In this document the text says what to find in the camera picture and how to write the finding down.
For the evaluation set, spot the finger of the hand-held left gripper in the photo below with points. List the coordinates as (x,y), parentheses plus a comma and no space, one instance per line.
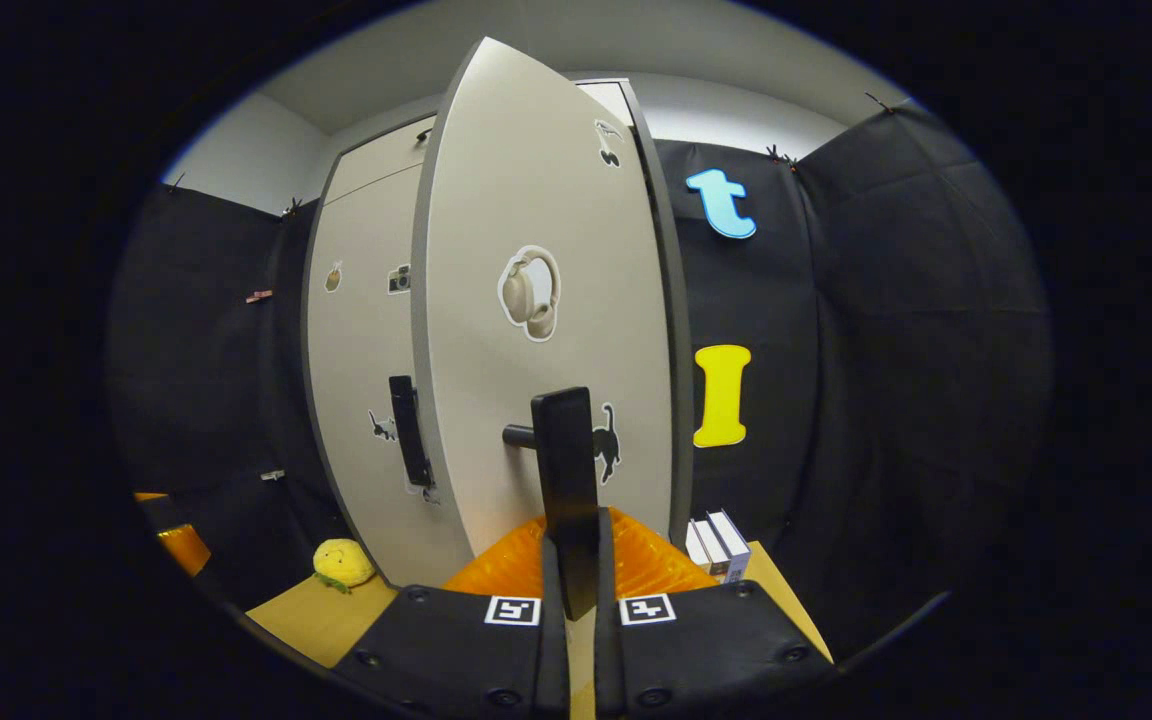
(184,550)
(161,512)

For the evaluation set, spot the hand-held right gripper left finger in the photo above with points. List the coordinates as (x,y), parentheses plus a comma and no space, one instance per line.
(553,660)

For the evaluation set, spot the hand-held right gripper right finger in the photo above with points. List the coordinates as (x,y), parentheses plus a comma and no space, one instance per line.
(606,660)

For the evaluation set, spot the cabinet door with camera sticker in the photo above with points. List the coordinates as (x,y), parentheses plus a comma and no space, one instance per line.
(356,350)

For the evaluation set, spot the beige double-door shoe cabinet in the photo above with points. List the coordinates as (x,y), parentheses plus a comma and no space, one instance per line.
(381,160)

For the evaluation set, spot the cabinet door with headphone sticker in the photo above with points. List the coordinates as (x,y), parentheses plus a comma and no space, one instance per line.
(536,200)

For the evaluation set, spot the white box with dark side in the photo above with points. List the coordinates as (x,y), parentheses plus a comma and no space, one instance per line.
(731,540)
(704,548)

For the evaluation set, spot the yellow plush toy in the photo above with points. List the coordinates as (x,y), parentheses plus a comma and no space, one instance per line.
(341,560)

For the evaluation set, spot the black backdrop cloth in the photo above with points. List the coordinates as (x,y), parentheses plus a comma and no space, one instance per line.
(886,350)

